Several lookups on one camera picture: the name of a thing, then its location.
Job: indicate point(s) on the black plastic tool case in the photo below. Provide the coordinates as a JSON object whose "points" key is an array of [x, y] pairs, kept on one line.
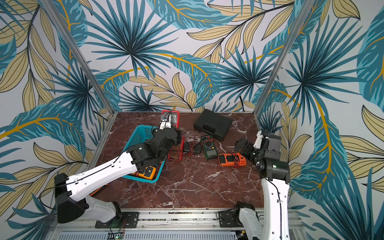
{"points": [[213, 124]]}

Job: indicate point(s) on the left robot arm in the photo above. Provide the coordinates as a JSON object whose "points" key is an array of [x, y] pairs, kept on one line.
{"points": [[72, 193]]}

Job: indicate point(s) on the teal plastic basket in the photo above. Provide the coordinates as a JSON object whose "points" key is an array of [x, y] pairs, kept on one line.
{"points": [[140, 135]]}

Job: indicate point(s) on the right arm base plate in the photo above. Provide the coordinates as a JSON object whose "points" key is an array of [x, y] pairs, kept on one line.
{"points": [[226, 219]]}

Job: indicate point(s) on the red multimeter face down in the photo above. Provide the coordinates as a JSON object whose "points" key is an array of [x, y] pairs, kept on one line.
{"points": [[176, 152]]}

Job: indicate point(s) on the yellow multimeter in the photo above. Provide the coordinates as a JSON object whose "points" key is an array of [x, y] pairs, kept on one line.
{"points": [[148, 173]]}

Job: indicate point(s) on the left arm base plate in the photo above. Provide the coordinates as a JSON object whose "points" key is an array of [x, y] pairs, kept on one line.
{"points": [[125, 220]]}

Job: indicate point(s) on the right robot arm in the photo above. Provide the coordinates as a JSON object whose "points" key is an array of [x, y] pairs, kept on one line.
{"points": [[275, 179]]}

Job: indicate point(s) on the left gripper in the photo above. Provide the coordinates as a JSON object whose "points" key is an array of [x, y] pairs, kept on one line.
{"points": [[177, 139]]}

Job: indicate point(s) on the aluminium front rail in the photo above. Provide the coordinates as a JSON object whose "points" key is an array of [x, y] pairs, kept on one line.
{"points": [[181, 219]]}

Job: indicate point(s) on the small orange clamp meter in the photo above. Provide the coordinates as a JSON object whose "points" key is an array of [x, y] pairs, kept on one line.
{"points": [[232, 160]]}

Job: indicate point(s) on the green multimeter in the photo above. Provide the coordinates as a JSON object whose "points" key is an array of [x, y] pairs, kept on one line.
{"points": [[209, 147]]}

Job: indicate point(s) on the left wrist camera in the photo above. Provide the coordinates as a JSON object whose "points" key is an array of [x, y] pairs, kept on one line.
{"points": [[165, 123]]}

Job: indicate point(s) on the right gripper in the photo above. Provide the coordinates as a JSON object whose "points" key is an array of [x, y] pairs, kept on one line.
{"points": [[244, 147]]}

